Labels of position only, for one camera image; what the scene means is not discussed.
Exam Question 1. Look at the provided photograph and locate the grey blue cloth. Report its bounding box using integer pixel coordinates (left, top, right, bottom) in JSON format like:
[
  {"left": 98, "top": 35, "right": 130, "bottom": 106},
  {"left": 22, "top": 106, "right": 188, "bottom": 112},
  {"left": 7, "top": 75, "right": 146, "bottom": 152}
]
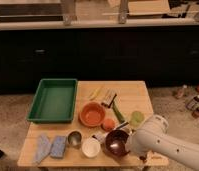
[{"left": 34, "top": 134, "right": 52, "bottom": 164}]

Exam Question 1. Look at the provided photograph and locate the yellow banana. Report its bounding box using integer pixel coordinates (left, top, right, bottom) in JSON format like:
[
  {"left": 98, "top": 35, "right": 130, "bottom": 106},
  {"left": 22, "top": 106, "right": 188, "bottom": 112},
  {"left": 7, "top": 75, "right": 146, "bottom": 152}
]
[{"left": 89, "top": 86, "right": 103, "bottom": 100}]

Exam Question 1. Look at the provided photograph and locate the wooden table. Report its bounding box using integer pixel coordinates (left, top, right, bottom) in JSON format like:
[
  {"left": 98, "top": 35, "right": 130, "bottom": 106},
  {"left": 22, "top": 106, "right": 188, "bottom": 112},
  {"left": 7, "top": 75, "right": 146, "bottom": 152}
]
[{"left": 17, "top": 81, "right": 169, "bottom": 168}]

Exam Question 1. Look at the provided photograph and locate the green plastic tray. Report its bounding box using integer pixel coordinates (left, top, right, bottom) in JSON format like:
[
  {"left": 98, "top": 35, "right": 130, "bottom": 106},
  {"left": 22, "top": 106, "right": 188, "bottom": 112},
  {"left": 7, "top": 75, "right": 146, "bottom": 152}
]
[{"left": 27, "top": 78, "right": 78, "bottom": 124}]

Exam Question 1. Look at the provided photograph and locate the blue sponge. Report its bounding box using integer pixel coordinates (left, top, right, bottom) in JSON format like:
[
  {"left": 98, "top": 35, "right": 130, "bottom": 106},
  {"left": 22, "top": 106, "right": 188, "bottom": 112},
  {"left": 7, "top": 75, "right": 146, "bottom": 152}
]
[{"left": 50, "top": 136, "right": 66, "bottom": 158}]

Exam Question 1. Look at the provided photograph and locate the orange fruit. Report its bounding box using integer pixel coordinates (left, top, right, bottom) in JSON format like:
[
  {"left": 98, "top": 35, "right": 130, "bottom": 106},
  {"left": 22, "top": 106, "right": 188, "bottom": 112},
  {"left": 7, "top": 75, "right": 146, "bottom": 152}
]
[{"left": 102, "top": 118, "right": 115, "bottom": 132}]

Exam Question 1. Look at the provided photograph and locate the green cucumber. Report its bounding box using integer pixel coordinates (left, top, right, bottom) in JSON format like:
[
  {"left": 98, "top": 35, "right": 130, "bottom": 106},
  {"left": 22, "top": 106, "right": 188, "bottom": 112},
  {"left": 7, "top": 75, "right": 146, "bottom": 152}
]
[{"left": 112, "top": 102, "right": 125, "bottom": 123}]

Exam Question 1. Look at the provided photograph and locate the dark purple bowl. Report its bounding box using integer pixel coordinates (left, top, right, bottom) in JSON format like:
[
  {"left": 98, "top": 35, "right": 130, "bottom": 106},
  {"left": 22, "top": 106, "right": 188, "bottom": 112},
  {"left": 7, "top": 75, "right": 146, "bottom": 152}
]
[{"left": 105, "top": 130, "right": 129, "bottom": 157}]

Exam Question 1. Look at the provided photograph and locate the small metal cup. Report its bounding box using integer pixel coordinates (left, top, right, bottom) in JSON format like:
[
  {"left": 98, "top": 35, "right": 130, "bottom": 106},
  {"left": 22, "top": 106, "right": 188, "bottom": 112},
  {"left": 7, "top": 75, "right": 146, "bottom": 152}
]
[{"left": 67, "top": 131, "right": 82, "bottom": 148}]

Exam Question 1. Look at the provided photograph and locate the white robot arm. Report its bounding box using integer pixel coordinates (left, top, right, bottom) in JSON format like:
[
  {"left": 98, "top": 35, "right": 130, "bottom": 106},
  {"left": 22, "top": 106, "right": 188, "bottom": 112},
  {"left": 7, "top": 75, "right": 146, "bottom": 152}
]
[{"left": 126, "top": 115, "right": 199, "bottom": 171}]

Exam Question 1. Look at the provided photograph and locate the white handled brush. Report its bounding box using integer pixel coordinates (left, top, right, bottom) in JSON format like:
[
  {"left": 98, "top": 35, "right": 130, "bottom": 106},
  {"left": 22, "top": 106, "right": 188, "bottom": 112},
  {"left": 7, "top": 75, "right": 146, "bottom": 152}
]
[{"left": 92, "top": 122, "right": 128, "bottom": 143}]

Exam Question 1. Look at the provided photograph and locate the bunch of dark grapes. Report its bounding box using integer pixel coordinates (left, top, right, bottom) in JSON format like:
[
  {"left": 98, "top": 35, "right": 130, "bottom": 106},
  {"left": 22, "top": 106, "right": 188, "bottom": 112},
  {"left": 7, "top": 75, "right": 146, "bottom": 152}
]
[{"left": 139, "top": 155, "right": 147, "bottom": 163}]

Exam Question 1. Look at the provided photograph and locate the green cup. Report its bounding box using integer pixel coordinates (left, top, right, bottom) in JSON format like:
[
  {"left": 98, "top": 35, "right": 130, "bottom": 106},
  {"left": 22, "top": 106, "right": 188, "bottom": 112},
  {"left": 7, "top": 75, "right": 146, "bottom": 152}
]
[{"left": 129, "top": 111, "right": 145, "bottom": 128}]

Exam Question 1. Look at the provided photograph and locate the orange bowl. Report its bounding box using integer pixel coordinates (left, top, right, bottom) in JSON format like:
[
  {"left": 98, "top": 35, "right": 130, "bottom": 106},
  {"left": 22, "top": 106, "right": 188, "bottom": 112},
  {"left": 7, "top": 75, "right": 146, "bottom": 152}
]
[{"left": 79, "top": 102, "right": 106, "bottom": 127}]

